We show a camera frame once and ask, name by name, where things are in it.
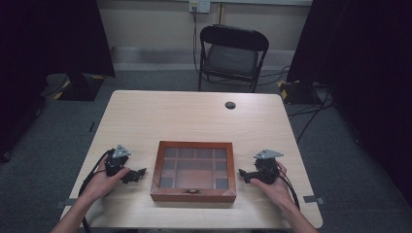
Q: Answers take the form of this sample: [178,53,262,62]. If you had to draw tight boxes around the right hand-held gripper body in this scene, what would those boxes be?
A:
[243,149,285,185]

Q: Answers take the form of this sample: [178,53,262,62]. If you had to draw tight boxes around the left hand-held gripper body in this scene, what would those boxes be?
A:
[104,144,141,184]

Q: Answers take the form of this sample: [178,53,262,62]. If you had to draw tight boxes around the wooden glass-lid box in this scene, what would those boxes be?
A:
[150,140,238,204]

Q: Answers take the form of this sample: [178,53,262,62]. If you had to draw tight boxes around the person's left hand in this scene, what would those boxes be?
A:
[80,156,131,203]

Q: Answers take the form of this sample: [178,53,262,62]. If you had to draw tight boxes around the person's right hand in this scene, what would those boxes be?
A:
[250,160,296,216]

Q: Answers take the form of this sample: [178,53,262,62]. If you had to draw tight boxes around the grey tape strip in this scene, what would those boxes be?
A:
[53,197,79,210]
[302,195,326,206]

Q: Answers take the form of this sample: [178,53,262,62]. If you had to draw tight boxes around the black stand base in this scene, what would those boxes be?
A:
[53,73,107,102]
[277,79,325,106]

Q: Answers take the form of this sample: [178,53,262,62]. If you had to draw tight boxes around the black folding chair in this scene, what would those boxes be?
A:
[197,23,270,93]

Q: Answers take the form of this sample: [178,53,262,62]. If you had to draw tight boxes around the black curtain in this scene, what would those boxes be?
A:
[286,0,412,208]
[0,0,117,163]

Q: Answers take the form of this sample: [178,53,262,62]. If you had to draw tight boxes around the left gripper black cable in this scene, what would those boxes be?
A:
[78,149,116,233]

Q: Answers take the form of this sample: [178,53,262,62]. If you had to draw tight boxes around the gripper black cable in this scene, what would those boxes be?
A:
[275,168,301,212]
[78,149,116,233]

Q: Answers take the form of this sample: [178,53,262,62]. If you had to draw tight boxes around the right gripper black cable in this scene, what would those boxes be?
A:
[275,168,301,212]

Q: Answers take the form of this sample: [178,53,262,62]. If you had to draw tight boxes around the black floor cables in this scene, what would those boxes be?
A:
[258,64,338,144]

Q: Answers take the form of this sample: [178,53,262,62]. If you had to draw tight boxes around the black wall cable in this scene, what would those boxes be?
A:
[191,6,200,76]

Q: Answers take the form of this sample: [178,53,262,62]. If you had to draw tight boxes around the white wall socket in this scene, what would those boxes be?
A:
[189,0,212,14]

